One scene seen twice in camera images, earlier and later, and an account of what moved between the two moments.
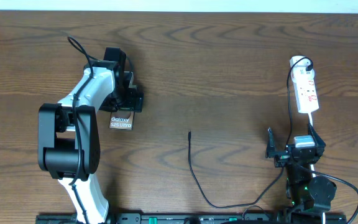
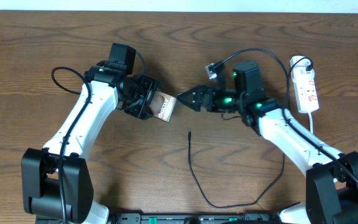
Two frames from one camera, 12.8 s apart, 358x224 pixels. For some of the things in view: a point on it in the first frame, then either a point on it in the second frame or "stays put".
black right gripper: (281, 159) to (196, 104)
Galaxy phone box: (122, 119) to (162, 106)
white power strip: (304, 86) stays put
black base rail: (196, 218) stays put
